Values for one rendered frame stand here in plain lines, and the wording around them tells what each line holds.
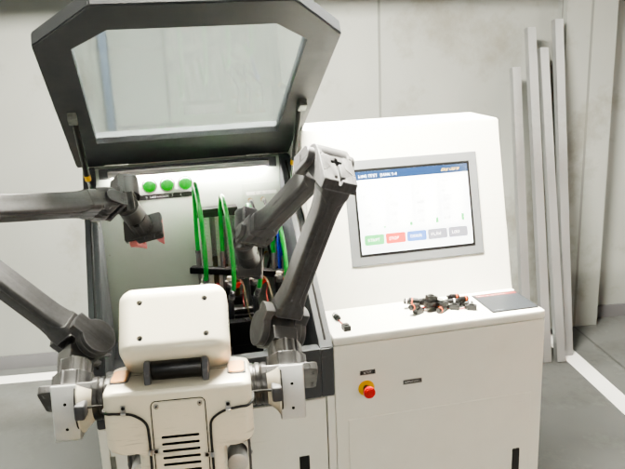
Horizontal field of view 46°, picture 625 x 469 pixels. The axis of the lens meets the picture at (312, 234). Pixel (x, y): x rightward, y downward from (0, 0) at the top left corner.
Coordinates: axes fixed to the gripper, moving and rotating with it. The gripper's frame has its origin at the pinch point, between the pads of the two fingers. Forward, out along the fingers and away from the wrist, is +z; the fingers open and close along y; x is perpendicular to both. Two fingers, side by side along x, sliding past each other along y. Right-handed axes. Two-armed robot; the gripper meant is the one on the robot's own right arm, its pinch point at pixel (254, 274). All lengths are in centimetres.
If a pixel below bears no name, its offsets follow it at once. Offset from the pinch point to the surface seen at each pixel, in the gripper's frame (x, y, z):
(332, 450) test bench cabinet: -20, -38, 49
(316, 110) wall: -10, 174, 151
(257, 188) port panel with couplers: 5, 49, 33
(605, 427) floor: -146, -4, 172
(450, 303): -59, 5, 37
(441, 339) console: -54, -8, 33
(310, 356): -14.2, -15.8, 25.2
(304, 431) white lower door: -11, -34, 42
